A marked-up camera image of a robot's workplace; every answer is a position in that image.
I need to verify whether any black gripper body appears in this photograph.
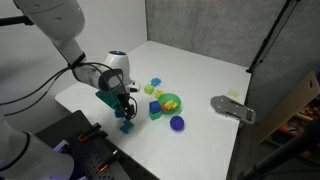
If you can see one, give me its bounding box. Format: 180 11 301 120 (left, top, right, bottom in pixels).
116 92 138 116

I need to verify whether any green bowl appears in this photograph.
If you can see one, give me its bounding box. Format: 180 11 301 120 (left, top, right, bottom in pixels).
157 92 183 116

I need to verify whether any green block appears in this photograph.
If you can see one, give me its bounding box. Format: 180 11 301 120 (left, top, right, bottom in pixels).
148 109 164 121

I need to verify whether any small blue block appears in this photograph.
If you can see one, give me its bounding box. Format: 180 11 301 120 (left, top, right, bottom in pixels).
149 100 162 114

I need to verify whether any lime green cube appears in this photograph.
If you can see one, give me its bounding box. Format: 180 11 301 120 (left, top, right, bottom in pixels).
143 83 156 96

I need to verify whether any yellow star toy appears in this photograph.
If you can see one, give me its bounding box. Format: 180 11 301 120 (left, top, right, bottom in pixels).
153 89 165 100

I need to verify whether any light blue puzzle toy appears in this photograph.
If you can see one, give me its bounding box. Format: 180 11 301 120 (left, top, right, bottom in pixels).
150 77 163 88

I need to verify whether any yellow toy piece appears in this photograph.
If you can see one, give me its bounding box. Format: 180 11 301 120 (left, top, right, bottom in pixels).
165 99 179 112

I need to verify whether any black orange spring clamp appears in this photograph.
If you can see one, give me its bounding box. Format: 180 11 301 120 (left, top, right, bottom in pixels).
77 122 103 144
95 149 122 174

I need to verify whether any purple blue ball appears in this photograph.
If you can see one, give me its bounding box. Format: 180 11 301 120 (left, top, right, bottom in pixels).
169 115 185 132

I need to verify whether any black perforated breadboard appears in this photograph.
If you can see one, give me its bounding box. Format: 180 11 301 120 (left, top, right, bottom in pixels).
59 131 134 180

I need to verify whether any black perforated board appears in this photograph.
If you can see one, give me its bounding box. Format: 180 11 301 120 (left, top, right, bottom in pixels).
34 109 159 180

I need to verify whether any purple glowing light strip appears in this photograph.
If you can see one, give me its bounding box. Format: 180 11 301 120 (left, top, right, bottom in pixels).
53 139 69 153

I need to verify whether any thick black tripod stand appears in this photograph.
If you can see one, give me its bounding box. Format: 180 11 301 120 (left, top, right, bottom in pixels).
236 116 320 180

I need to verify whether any thin black light stand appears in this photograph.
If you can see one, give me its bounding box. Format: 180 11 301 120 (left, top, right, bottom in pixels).
245 0 303 74

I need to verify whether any wooden board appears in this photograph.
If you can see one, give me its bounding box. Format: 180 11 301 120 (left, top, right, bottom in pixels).
256 70 320 144

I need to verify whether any shelf with colourful items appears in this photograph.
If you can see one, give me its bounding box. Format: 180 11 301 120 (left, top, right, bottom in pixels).
266 103 320 164

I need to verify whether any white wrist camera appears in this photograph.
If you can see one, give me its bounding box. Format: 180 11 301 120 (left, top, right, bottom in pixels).
125 80 141 94

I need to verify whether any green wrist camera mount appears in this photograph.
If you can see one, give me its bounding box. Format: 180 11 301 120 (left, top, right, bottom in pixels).
95 88 123 110

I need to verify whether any grey metal bracket plate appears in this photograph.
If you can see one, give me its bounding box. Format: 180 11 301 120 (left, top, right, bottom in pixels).
209 94 257 125

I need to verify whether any black cable bracket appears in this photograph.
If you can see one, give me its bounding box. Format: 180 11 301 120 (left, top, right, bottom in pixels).
0 15 35 27

